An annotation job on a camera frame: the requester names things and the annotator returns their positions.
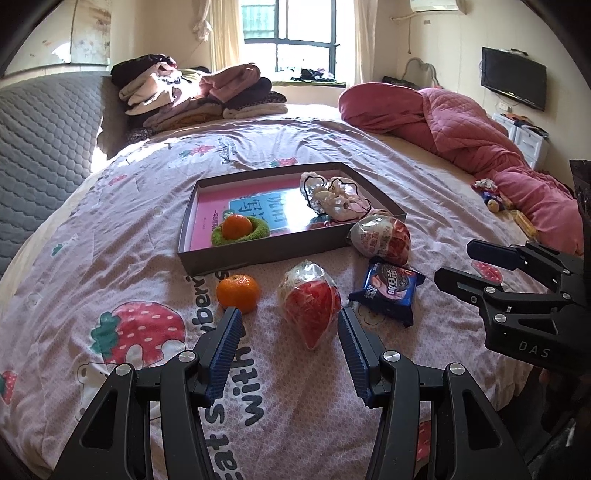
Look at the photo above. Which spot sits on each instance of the clothes on window sill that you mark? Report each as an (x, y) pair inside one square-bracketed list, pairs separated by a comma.
[(314, 76)]

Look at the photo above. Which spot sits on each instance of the pink quilted blanket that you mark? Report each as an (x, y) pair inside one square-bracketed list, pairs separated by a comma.
[(457, 129)]

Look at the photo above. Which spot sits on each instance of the small doll toy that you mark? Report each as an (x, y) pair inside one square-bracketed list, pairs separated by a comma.
[(490, 194)]

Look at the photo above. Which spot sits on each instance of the grey quilted headboard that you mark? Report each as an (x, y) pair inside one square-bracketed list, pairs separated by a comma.
[(54, 132)]

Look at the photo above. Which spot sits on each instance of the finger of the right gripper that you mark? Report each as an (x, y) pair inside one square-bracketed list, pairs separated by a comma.
[(489, 290), (517, 256)]

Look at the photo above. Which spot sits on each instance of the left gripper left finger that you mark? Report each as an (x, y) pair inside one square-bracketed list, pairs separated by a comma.
[(112, 439)]

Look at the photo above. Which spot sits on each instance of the yellow snack packet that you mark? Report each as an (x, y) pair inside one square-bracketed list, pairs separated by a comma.
[(525, 224)]

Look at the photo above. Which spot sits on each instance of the orange tangerine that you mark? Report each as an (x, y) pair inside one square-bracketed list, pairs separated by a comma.
[(238, 291), (236, 226)]

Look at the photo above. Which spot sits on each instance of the beige left curtain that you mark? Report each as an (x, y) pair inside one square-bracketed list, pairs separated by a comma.
[(219, 23)]

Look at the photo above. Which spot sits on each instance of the pink and blue book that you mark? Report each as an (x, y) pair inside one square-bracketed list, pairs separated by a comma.
[(276, 200)]

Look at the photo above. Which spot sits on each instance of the window with dark frame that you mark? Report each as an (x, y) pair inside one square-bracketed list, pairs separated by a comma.
[(289, 36)]

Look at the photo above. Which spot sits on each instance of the grey shallow cardboard box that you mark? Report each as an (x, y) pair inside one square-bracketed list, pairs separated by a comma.
[(280, 247)]

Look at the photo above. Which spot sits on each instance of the black wall television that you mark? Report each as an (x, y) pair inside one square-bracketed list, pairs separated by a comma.
[(514, 76)]

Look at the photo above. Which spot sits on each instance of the pile of folded clothes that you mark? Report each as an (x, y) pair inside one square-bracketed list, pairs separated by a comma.
[(160, 97)]

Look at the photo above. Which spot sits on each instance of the strawberry print bedspread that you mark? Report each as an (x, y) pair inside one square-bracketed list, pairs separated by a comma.
[(109, 287)]

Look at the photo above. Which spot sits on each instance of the white drawer cabinet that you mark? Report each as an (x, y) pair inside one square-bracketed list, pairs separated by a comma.
[(533, 145)]

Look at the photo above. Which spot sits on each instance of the blue cookie packet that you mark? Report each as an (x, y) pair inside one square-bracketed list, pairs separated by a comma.
[(389, 289)]

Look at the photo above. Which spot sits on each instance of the cream cloth pouch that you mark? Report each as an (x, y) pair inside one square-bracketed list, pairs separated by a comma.
[(339, 198)]

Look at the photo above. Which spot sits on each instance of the beige right curtain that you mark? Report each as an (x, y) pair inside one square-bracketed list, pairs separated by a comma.
[(366, 15)]

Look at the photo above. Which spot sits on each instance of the beige curtain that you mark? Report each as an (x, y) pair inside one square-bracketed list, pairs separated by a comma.
[(219, 23), (366, 15)]

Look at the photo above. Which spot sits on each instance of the white air conditioner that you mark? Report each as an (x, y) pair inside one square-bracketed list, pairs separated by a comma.
[(425, 6)]

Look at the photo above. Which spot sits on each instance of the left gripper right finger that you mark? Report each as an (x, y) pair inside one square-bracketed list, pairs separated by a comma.
[(435, 423)]

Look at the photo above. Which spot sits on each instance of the white chair back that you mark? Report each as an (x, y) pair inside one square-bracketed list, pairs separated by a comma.
[(421, 74)]

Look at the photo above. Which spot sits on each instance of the floral wall panel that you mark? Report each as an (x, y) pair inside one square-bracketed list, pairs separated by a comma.
[(76, 32)]

